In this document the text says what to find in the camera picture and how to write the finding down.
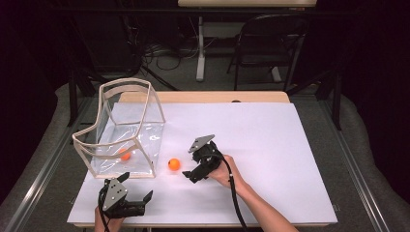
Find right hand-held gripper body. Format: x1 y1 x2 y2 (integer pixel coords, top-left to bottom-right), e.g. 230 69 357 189
188 133 224 185

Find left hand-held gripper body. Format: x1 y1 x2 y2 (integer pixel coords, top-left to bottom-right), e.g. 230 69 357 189
98 178 146 220

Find clear plastic bag beige trim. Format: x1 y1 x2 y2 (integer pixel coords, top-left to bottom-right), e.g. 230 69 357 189
72 77 167 180

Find person's left hand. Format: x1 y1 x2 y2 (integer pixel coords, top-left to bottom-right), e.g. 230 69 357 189
94 206 126 232

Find person's right hand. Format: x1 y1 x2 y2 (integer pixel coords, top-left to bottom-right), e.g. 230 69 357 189
207 154 249 191

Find light wooden table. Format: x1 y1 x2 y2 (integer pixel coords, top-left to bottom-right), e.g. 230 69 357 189
67 91 338 229

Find black metal stand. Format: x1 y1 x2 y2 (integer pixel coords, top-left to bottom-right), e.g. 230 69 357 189
286 68 343 131
66 68 99 128

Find white-legged desk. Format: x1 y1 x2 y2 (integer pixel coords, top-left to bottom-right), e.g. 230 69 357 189
177 0 318 82

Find black folding chair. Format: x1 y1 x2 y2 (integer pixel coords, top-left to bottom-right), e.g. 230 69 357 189
226 13 308 92

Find left hand-held gripper black cable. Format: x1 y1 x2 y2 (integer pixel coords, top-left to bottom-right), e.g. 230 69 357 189
97 185 112 232

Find hand-held gripper black cable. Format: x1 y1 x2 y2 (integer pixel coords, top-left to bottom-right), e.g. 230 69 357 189
97 185 112 232
201 152 249 232

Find right hand-held gripper black cable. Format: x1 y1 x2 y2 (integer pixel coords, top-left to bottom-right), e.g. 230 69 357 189
201 152 249 232

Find aluminium floor rail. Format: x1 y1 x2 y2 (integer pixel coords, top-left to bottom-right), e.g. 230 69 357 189
0 96 97 232
317 96 393 232

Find bundle of floor cables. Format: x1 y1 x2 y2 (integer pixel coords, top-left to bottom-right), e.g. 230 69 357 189
141 17 218 72

